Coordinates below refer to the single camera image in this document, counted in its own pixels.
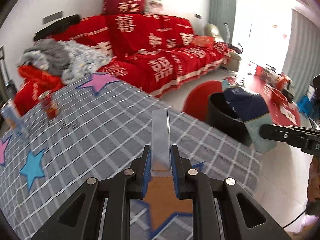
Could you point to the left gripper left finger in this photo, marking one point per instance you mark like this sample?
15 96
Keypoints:
100 208

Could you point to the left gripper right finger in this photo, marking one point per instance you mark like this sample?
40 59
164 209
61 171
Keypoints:
222 209

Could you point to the clear plastic strip package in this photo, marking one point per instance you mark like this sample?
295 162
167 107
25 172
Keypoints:
160 144

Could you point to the black round trash bin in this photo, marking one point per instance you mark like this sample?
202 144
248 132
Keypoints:
221 116

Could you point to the red round coffee table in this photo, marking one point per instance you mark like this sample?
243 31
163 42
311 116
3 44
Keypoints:
282 113

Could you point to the red bowl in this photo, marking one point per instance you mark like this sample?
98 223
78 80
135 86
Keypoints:
278 97

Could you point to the grey checked star tablecloth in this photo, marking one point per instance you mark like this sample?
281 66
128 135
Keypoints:
98 135

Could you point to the beige armchair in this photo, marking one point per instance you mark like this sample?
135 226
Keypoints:
232 58

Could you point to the red soda can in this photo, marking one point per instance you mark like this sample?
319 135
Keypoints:
49 106

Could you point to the red plastic stool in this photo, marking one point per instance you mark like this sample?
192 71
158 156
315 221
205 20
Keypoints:
196 103

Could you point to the tall blue drink can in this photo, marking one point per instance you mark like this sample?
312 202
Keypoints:
14 120

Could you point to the small red cushion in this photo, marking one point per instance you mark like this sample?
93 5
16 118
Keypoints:
203 41

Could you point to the upright vacuum cleaner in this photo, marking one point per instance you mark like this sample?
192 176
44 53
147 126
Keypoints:
9 85

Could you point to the grey blanket pile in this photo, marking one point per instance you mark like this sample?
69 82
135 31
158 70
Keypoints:
69 60

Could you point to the teal curtain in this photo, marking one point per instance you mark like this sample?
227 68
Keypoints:
220 12

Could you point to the red wedding sofa cover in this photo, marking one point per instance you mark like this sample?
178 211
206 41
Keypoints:
151 52

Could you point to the black clothing on sofa back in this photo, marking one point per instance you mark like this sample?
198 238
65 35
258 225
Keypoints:
57 27

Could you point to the white plush doll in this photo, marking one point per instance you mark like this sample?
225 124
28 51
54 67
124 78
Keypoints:
154 7

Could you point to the red embroidered square pillow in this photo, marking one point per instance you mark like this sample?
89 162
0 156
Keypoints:
115 7

